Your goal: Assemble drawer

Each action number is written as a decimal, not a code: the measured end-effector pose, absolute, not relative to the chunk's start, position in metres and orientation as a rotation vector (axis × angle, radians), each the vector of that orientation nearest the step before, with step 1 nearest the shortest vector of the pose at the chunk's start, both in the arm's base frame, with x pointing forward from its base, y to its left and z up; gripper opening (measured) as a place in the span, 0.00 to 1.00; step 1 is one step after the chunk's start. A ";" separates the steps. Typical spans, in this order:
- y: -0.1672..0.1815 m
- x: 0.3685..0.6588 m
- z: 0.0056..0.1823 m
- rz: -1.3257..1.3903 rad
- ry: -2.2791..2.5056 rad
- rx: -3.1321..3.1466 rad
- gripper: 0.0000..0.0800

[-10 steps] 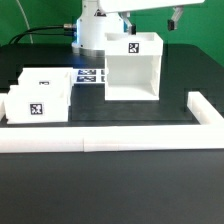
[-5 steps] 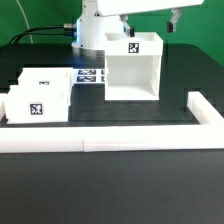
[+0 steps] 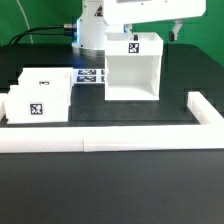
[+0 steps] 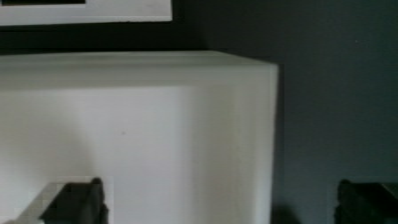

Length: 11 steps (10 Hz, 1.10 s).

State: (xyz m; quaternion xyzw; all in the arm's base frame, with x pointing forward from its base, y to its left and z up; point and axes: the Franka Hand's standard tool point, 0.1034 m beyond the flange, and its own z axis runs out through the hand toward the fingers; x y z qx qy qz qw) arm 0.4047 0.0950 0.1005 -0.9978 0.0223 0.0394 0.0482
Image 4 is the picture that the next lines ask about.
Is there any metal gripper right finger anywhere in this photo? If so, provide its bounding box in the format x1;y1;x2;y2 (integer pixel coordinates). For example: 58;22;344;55
335;180;398;224

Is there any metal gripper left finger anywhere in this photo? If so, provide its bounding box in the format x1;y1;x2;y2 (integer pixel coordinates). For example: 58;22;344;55
40;178;109;224

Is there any white fiducial marker sheet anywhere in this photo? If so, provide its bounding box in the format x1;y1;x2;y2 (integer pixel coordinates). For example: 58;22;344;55
0;0;173;26

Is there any white drawer cabinet frame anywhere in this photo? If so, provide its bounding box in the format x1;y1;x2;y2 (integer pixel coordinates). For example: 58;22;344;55
0;51;280;224

